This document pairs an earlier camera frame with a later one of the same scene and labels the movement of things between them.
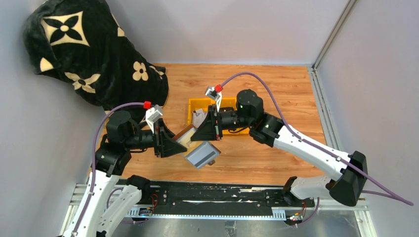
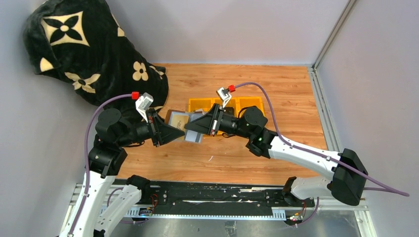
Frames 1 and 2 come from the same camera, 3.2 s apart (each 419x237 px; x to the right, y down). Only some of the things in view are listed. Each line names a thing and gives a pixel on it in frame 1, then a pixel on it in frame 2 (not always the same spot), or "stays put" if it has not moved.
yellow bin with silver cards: [197, 109] stays put
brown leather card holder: [200, 153] to [179, 119]
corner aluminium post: [325, 110] stays put
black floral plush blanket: [81, 42] stays put
